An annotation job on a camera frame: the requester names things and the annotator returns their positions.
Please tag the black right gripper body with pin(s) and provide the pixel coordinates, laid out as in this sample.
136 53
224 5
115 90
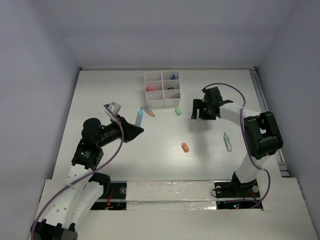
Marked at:
206 106

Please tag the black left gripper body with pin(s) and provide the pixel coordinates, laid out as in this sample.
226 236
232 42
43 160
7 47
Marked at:
118 116

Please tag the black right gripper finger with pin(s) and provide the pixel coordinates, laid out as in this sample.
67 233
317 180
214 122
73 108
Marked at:
196 105
208 115

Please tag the blue highlighter pen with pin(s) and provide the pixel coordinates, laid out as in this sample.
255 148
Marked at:
139 118

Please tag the green highlighter cap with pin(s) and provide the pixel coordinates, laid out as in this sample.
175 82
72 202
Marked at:
178 111

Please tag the grey eraser block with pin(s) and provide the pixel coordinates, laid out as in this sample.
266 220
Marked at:
176 96

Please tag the orange tip clear highlighter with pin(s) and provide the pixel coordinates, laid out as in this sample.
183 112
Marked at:
148 111

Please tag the green highlighter pen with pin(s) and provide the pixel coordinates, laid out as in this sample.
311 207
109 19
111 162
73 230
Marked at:
227 142

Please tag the orange highlighter cap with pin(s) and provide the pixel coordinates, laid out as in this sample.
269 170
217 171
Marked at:
185 147

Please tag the pink highlighter pen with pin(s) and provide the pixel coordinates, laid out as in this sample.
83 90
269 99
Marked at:
148 89

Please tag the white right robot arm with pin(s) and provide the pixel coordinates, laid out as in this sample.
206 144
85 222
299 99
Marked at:
260 131

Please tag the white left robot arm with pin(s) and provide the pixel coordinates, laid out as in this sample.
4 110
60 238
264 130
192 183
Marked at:
61 217

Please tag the white left organizer box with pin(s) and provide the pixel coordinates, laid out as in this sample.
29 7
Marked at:
154 98

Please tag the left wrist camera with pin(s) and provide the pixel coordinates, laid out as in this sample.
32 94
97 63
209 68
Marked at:
112 109

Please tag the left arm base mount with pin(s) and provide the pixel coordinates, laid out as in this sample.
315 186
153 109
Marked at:
114 193

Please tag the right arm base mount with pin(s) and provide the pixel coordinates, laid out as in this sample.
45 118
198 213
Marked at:
234 195

